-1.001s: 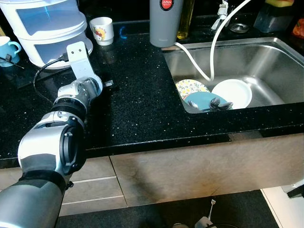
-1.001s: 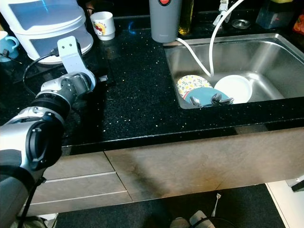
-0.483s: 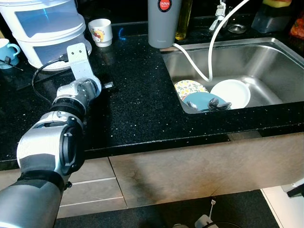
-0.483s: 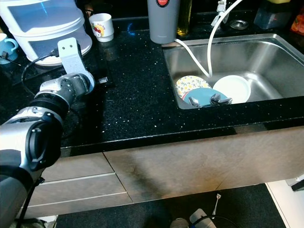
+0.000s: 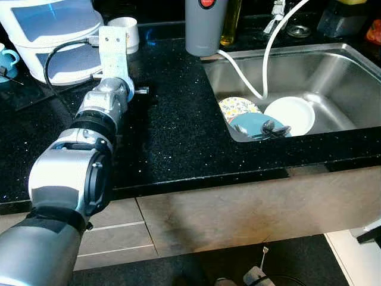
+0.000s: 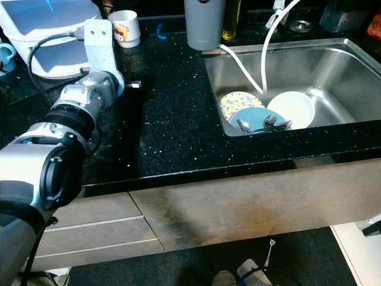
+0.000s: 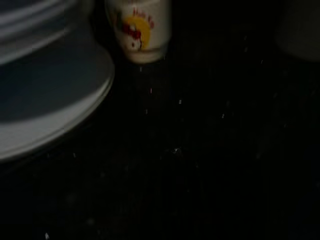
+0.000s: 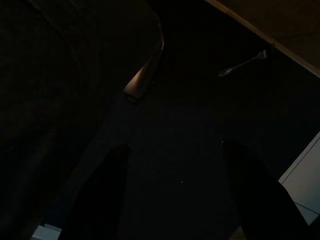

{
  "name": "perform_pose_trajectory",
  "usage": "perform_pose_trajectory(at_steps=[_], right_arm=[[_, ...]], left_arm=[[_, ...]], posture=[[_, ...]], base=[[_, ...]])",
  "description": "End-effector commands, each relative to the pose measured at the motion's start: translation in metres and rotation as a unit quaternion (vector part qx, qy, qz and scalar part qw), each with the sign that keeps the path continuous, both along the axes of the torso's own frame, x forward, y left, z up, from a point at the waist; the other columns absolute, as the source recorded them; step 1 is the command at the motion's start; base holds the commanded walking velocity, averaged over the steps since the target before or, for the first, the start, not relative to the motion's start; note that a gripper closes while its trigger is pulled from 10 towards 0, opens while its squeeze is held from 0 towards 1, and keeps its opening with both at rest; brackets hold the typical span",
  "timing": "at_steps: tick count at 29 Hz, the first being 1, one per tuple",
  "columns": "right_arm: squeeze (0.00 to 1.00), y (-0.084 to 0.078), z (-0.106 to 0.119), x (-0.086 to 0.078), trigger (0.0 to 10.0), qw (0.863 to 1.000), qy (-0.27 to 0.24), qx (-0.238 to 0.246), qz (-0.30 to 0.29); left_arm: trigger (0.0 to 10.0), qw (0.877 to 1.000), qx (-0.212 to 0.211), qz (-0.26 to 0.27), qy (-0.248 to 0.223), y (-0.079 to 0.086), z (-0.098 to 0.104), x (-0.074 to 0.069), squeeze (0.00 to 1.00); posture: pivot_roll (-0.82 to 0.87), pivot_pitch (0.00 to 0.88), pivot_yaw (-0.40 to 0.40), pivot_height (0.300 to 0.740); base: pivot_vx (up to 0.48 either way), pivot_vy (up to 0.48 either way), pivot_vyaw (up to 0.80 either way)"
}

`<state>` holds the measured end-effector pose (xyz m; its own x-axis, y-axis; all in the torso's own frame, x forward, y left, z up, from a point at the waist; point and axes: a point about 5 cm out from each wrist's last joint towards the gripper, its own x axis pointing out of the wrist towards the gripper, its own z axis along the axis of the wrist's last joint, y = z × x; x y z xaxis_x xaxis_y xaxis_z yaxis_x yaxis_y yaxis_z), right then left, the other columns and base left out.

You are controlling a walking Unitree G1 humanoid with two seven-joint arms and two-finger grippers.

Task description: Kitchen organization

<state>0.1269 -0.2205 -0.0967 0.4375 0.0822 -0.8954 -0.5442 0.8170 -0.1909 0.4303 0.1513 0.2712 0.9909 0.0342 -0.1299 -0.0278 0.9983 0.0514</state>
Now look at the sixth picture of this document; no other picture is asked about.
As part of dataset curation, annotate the floral patterned plate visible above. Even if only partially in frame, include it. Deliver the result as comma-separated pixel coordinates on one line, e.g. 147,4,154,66
219,91,266,120

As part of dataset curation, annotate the blue mug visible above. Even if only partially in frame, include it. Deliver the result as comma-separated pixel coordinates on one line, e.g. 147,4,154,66
0,43,17,67

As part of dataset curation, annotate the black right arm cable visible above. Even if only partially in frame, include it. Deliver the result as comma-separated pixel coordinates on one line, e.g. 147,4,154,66
259,267,304,286

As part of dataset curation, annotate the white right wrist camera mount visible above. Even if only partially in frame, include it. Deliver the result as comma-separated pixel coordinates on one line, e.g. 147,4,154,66
236,258,266,286

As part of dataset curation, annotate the white stacked drawer container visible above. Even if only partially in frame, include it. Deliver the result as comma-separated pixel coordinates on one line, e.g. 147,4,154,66
0,0,102,80

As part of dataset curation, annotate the olive oil bottle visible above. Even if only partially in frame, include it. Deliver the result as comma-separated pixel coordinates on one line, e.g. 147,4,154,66
221,0,242,41

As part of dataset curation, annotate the grey soap sponge holder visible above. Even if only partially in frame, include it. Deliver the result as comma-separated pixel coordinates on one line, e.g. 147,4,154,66
320,0,371,33

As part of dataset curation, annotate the white bowl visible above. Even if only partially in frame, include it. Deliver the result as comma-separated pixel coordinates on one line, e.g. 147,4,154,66
267,91,316,130

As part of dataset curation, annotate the brown drawer stack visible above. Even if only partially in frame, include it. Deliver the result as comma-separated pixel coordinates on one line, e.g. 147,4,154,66
30,191,164,272

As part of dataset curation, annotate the round metal drain cap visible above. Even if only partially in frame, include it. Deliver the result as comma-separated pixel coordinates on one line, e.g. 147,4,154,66
289,20,314,33

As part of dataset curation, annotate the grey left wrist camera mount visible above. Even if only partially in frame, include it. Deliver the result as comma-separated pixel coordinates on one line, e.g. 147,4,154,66
85,19,117,75

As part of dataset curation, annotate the stainless steel sink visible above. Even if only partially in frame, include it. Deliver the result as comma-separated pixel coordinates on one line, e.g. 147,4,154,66
204,37,381,138

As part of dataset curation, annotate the grey thermos jug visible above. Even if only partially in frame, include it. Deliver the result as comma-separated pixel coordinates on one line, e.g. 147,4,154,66
183,0,227,51

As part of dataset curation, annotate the brown cabinet door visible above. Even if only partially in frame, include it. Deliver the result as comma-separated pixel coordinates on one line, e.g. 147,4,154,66
130,156,381,251

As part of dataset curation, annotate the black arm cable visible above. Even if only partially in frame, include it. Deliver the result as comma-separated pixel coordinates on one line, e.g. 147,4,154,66
29,31,90,102
259,267,304,286

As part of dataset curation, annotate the teal plate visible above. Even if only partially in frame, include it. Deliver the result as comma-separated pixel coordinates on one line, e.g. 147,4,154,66
231,107,289,133

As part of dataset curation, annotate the short white hose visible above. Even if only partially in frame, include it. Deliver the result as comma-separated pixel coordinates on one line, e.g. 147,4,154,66
219,43,266,95

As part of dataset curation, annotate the chrome tap connector pipe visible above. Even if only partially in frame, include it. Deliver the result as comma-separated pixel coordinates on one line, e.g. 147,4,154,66
267,0,292,30

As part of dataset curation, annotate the white printed mug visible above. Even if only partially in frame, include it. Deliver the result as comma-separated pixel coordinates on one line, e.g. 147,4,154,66
108,10,141,48

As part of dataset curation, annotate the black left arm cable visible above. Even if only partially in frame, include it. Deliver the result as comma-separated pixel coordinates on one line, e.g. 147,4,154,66
29,31,90,102

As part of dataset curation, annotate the long white hose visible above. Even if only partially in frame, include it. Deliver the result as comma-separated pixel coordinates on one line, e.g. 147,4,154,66
260,0,301,93

